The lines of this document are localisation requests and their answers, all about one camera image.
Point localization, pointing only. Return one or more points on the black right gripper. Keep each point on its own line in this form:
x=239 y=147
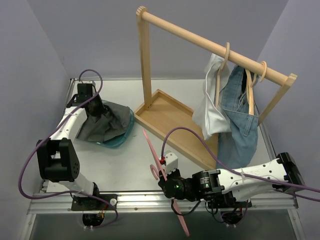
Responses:
x=163 y=182

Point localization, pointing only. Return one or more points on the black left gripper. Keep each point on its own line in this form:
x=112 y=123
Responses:
x=94 y=107

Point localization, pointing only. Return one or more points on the grey pleated skirt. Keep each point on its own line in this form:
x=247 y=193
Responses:
x=91 y=129

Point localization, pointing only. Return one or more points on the pink plastic hanger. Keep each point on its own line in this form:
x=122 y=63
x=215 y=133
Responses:
x=156 y=170

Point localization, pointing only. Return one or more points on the white garment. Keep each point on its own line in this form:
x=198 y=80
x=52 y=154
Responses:
x=209 y=115

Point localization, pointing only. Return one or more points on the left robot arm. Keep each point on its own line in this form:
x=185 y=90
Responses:
x=57 y=158

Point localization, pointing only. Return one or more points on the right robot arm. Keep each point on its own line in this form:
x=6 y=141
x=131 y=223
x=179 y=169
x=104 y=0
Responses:
x=234 y=186

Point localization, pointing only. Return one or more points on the beige hanger of denim skirt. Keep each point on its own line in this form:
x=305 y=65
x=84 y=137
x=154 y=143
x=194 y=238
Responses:
x=250 y=83

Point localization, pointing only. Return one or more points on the teal plastic basin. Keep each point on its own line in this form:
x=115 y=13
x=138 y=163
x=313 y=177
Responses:
x=125 y=135

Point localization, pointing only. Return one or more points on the wooden clothes rack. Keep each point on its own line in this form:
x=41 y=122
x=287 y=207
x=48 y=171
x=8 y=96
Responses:
x=160 y=112

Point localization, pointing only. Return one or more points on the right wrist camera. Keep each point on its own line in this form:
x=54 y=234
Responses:
x=169 y=162

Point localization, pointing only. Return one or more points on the aluminium mounting rail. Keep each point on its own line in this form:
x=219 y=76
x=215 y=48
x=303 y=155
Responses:
x=154 y=202

